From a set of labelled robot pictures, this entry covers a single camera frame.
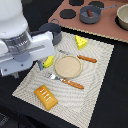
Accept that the grey pot on mat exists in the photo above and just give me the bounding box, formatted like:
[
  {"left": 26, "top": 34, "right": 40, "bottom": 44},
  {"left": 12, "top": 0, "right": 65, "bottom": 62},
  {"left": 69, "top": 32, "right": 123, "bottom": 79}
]
[{"left": 40, "top": 20, "right": 62, "bottom": 45}]

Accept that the black burner disc front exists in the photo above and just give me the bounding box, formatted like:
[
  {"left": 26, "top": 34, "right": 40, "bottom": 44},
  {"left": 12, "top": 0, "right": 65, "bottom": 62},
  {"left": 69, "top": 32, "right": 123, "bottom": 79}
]
[{"left": 60, "top": 9, "right": 76, "bottom": 19}]

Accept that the black burner disc back left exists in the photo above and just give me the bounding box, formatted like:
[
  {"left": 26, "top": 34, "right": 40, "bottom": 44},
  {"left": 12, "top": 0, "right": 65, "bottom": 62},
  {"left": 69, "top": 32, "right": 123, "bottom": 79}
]
[{"left": 69, "top": 0, "right": 84, "bottom": 6}]

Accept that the beige bowl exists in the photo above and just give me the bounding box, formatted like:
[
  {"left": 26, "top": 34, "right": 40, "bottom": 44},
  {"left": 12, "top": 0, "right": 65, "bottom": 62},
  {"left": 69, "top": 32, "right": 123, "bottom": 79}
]
[{"left": 117, "top": 4, "right": 128, "bottom": 30}]

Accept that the yellow cheese wedge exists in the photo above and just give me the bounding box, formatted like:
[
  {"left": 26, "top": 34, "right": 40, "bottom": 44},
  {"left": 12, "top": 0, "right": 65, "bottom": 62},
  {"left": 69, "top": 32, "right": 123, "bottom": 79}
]
[{"left": 75, "top": 35, "right": 87, "bottom": 49}]

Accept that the beige round plate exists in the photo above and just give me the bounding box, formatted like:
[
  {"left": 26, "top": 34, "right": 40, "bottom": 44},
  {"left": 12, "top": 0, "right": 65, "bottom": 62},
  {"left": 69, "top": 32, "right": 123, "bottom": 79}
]
[{"left": 55, "top": 55, "right": 82, "bottom": 78}]

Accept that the yellow toy banana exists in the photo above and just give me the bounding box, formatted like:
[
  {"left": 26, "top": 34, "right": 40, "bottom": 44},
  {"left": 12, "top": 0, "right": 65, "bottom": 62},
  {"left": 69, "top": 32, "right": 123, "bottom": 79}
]
[{"left": 43, "top": 55, "right": 53, "bottom": 68}]

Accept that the white woven placemat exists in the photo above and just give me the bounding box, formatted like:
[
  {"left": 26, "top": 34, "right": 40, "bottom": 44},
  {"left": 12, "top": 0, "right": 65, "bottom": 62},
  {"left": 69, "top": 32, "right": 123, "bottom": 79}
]
[{"left": 13, "top": 32, "right": 114, "bottom": 128}]

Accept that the fork with wooden handle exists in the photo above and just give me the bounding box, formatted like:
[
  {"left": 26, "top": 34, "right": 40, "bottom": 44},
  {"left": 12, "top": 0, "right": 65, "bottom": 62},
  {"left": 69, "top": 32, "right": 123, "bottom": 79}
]
[{"left": 45, "top": 73, "right": 84, "bottom": 89}]

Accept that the brown toy sausage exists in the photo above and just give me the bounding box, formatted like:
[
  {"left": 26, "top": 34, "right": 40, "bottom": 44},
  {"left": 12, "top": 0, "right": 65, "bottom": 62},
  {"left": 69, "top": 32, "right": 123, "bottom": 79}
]
[{"left": 87, "top": 10, "right": 93, "bottom": 17}]

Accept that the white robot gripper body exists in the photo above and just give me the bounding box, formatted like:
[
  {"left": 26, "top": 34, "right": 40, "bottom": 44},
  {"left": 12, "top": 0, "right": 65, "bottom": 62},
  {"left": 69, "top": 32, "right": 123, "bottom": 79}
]
[{"left": 0, "top": 31, "right": 54, "bottom": 76}]

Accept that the black burner disc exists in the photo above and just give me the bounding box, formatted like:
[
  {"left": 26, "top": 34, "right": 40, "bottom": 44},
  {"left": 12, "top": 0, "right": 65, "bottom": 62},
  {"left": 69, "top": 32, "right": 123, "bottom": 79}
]
[
  {"left": 60, "top": 9, "right": 76, "bottom": 19},
  {"left": 69, "top": 0, "right": 84, "bottom": 6},
  {"left": 88, "top": 1, "right": 104, "bottom": 8}
]

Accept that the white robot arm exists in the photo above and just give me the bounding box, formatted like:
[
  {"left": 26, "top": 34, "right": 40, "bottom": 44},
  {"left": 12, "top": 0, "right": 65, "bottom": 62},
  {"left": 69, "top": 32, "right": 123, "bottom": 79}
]
[{"left": 0, "top": 0, "right": 54, "bottom": 78}]

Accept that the knife with wooden handle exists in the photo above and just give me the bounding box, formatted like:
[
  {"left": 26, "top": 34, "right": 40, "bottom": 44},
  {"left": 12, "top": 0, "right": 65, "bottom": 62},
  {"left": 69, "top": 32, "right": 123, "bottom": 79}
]
[{"left": 58, "top": 49, "right": 97, "bottom": 63}]

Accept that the yellow toy bread loaf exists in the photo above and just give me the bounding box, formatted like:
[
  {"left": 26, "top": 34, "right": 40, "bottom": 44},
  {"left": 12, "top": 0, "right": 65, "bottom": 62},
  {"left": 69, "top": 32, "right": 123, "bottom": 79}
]
[{"left": 34, "top": 85, "right": 58, "bottom": 110}]

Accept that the black burner disc back right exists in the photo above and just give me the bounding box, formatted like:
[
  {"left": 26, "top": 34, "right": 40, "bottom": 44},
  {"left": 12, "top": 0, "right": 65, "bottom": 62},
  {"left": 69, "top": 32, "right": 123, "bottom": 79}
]
[{"left": 88, "top": 1, "right": 104, "bottom": 8}]

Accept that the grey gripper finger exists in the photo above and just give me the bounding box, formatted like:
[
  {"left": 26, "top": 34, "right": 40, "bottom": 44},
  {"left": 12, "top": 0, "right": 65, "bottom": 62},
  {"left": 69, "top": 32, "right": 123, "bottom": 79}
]
[
  {"left": 13, "top": 72, "right": 19, "bottom": 79},
  {"left": 37, "top": 60, "right": 43, "bottom": 71}
]

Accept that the grey saucepan with handle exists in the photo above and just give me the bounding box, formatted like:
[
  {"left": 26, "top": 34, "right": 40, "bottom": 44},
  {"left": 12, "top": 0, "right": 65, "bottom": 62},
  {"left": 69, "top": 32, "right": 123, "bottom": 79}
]
[{"left": 78, "top": 4, "right": 119, "bottom": 25}]

